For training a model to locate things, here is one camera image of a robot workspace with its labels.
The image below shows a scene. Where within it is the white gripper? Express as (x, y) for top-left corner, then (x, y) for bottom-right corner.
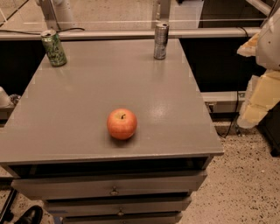
(237, 10), (280, 129)

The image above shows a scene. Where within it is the red apple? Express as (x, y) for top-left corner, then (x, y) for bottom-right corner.
(107, 108), (137, 140)

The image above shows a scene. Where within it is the silver redbull can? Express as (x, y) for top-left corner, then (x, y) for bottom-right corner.
(154, 23), (169, 60)

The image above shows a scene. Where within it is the green soda can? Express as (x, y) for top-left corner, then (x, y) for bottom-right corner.
(41, 29), (67, 67)

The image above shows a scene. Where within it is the top grey drawer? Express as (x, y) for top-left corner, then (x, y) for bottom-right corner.
(12, 171), (207, 200)

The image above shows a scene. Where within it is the grey drawer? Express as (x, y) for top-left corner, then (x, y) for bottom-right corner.
(63, 212), (182, 224)
(45, 194), (191, 217)
(12, 171), (207, 200)

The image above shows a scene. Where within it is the middle grey drawer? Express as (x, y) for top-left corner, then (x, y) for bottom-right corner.
(45, 194), (191, 217)

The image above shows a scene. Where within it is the bottom grey drawer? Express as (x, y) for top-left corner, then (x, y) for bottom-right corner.
(63, 212), (182, 224)

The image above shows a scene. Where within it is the grey drawer cabinet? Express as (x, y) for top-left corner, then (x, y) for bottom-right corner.
(0, 39), (222, 224)

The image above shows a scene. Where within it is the white object at left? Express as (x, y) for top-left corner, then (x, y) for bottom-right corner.
(0, 87), (11, 108)

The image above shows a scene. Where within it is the black shoe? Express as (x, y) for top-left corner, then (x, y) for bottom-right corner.
(14, 206), (43, 224)

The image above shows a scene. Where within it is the black cable on rail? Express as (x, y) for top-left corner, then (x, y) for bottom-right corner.
(0, 26), (86, 36)

